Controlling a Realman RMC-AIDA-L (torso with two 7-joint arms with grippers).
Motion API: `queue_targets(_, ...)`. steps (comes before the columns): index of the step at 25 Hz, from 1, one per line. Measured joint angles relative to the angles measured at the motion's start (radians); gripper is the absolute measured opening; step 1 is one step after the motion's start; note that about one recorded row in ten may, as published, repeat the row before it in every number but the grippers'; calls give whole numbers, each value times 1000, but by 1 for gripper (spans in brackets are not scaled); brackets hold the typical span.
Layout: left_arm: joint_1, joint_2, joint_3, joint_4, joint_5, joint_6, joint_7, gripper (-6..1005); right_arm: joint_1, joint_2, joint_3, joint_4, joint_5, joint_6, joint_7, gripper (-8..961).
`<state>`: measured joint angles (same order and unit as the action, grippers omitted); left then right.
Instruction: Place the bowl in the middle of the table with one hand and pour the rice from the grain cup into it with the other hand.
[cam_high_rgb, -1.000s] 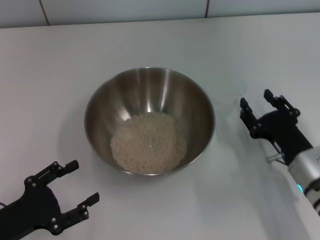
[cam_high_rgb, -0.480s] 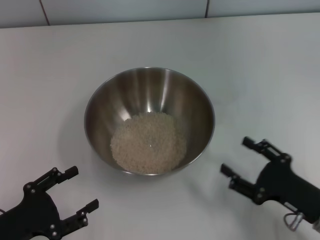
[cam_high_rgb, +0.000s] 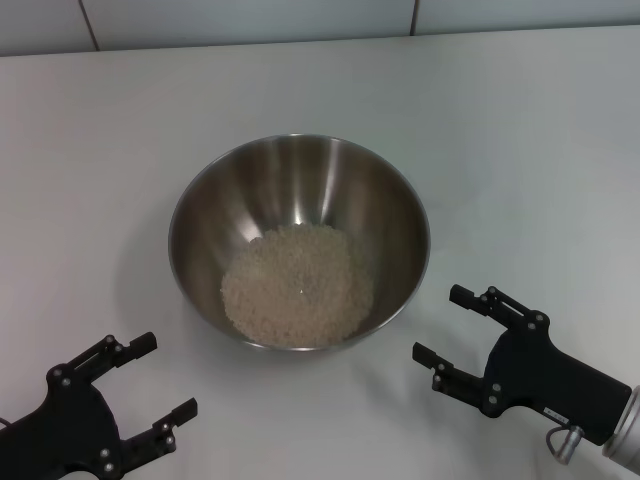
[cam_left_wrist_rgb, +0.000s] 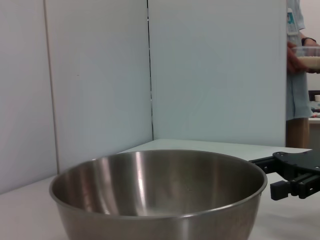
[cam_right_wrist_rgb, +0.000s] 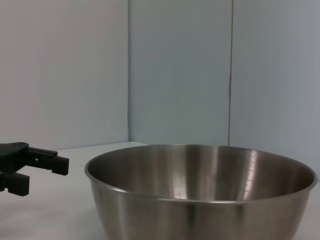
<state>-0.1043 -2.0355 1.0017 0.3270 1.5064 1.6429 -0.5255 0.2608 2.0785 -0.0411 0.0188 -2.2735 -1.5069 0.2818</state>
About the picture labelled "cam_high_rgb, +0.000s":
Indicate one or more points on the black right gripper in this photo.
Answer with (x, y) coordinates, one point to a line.
(545, 385)

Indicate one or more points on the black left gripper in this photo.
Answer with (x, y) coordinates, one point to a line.
(65, 430)

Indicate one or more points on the white rice grains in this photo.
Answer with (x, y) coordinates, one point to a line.
(300, 290)

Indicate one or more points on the stainless steel mixing bowl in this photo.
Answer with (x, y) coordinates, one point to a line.
(300, 180)

